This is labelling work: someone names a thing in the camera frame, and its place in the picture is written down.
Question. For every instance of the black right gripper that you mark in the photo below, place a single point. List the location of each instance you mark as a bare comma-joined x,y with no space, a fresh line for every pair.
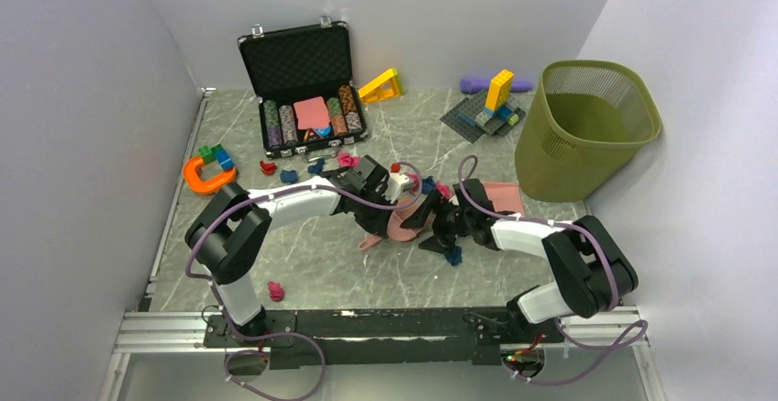
434,201

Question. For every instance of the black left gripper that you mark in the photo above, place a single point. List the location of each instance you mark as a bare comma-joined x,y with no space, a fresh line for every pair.
378,225

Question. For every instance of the pink hand brush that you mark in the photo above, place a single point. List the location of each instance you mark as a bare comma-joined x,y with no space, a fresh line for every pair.
394,230

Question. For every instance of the pink dustpan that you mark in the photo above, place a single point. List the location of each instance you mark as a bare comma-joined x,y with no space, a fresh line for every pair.
504,197

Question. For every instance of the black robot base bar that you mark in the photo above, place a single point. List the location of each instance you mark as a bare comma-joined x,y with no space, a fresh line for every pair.
296,338

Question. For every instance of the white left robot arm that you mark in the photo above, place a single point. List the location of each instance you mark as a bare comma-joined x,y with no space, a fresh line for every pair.
227,236

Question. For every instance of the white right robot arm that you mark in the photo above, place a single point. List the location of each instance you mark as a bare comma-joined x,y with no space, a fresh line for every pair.
589,270

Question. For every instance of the pink paper scrap by case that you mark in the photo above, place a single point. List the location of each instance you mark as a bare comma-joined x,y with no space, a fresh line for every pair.
347,160

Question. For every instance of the dark blue scrap lower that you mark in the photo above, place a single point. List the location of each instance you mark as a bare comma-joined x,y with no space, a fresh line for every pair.
454,256

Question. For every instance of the pink scrap centre right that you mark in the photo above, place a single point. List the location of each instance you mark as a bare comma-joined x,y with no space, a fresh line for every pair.
444,190

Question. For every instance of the dark blue scrap centre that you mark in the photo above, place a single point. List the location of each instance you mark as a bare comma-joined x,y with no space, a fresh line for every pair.
428,185

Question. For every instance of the dark blue scrap by case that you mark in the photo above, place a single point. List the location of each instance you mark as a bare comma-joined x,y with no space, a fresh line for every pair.
317,167

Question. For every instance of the dark blue scrap far left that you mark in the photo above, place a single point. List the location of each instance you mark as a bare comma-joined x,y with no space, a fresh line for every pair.
288,176

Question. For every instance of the pink playing card deck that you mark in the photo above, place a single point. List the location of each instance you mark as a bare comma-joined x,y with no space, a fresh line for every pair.
311,113

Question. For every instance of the yellow triangular toy block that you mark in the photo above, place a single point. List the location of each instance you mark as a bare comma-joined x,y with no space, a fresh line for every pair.
385,86

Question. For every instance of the red paper scrap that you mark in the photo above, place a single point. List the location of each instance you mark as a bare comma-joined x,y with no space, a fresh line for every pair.
268,168

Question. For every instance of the grey brick baseplate model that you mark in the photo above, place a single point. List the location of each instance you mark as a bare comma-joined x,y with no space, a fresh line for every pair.
470,119

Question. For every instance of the black poker chip case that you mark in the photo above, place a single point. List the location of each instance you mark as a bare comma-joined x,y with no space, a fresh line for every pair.
295,64

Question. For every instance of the purple cylinder toy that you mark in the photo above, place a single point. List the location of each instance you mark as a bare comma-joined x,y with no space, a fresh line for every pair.
473,85

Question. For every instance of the pink paper scrap near edge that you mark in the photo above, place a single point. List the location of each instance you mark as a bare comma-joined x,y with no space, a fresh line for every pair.
275,291

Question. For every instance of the yellow orange brick tower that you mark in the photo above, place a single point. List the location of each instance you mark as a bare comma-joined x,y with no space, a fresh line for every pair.
498,91

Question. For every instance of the green and blue toy bricks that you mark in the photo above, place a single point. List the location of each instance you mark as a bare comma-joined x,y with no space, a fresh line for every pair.
216,154

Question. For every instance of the orange horseshoe toy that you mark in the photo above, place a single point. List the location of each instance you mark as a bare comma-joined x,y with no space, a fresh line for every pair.
191,173

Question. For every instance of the olive green waste basket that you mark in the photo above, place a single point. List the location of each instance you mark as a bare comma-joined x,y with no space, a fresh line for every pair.
587,119

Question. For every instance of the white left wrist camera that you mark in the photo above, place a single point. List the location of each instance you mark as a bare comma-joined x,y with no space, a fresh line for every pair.
397,184

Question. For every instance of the aluminium frame rail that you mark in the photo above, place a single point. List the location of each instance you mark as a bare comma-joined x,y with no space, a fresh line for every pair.
157,332

